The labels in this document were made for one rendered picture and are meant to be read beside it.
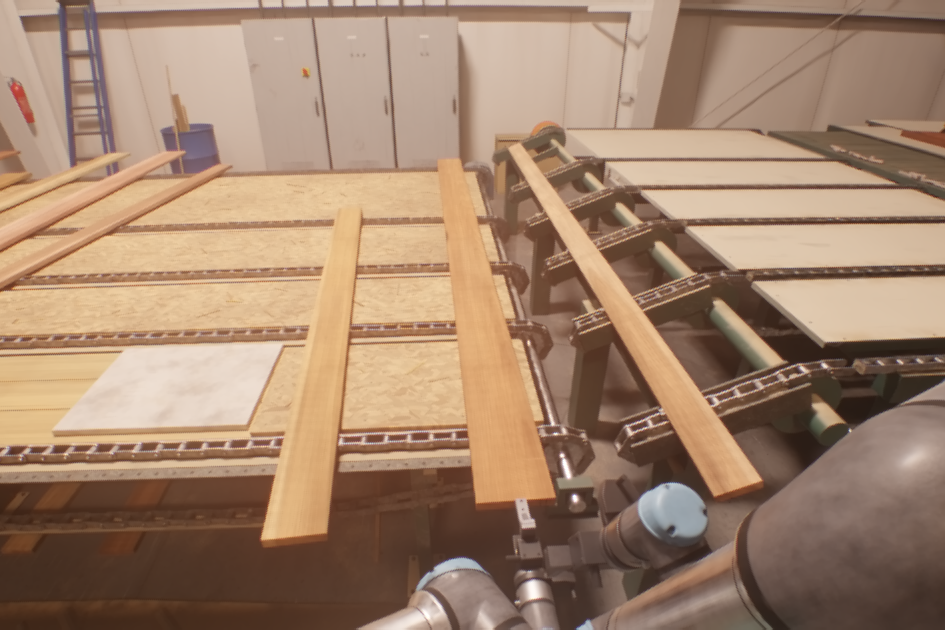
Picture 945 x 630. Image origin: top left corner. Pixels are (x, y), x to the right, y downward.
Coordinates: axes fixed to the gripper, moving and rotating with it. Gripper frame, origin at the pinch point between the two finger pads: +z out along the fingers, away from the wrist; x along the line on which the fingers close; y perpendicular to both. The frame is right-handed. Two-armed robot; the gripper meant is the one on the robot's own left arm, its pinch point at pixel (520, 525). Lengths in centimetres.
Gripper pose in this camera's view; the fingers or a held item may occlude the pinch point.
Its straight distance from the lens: 131.6
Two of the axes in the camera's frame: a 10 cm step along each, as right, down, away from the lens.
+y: -10.0, 0.4, -0.7
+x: 0.0, 8.7, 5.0
